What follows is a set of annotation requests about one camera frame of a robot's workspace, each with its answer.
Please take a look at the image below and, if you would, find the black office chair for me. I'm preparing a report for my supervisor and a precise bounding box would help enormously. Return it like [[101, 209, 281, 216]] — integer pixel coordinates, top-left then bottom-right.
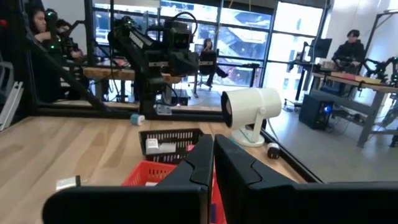
[[196, 49, 219, 90]]

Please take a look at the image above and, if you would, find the wooden workbench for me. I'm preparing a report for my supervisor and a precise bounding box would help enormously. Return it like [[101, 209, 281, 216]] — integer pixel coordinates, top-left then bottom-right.
[[82, 66, 183, 103]]

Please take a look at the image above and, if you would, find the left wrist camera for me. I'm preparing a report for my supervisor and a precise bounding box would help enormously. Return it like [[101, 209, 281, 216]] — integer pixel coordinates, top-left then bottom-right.
[[163, 20, 193, 52]]

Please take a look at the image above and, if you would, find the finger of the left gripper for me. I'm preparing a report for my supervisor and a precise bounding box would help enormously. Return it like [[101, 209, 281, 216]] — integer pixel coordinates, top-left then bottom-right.
[[184, 56, 200, 78], [170, 56, 188, 78]]

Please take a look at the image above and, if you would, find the large white wall charger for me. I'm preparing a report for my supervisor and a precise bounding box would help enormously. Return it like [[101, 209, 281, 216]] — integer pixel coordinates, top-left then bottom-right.
[[145, 138, 160, 155]]

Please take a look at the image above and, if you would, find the red plastic basket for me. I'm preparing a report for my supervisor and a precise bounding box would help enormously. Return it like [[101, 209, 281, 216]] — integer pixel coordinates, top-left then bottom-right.
[[121, 160, 228, 224]]

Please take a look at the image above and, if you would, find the grey metal workbench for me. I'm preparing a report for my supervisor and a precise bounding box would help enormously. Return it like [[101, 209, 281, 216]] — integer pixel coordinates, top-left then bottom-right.
[[309, 70, 398, 149]]

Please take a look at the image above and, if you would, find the black monitor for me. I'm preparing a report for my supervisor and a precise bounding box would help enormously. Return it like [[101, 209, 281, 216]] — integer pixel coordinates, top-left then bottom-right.
[[312, 37, 333, 60]]

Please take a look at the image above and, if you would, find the aluminium profile bar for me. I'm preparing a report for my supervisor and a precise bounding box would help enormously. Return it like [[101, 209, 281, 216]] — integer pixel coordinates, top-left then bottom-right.
[[0, 81, 24, 132]]

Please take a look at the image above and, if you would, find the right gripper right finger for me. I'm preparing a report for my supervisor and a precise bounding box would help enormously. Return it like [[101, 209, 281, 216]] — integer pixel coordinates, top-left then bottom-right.
[[213, 133, 398, 224]]

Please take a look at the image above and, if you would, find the small white box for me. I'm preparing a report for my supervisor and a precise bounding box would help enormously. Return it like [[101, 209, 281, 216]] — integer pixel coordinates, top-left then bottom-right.
[[159, 142, 177, 154]]

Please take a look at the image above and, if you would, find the small white cap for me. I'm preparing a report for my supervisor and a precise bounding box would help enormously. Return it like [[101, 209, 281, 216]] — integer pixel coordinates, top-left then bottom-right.
[[266, 142, 281, 160]]

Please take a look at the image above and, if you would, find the small white wall charger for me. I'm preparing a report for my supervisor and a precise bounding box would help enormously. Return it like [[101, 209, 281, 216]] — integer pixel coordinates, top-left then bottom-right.
[[55, 175, 82, 192]]

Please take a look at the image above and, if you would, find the small teal cube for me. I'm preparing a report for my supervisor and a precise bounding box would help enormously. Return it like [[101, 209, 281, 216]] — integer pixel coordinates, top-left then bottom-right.
[[129, 113, 146, 126]]

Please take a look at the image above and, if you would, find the black plastic basket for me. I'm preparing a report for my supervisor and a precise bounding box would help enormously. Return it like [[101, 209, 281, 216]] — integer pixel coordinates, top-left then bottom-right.
[[138, 128, 205, 165]]

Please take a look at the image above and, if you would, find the white cylinder lamp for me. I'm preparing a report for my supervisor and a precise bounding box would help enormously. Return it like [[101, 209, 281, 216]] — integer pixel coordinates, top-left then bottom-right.
[[220, 87, 282, 147]]

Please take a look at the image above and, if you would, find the black metal gantry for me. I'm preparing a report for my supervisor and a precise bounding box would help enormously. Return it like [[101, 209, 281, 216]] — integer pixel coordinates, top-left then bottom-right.
[[363, 11, 398, 63]]

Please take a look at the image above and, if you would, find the computer tower blue light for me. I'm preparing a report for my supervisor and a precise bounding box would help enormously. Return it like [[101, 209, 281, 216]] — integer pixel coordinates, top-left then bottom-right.
[[298, 94, 335, 131]]

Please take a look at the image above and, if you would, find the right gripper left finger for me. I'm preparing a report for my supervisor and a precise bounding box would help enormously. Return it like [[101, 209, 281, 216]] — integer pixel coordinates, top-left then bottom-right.
[[42, 133, 215, 224]]

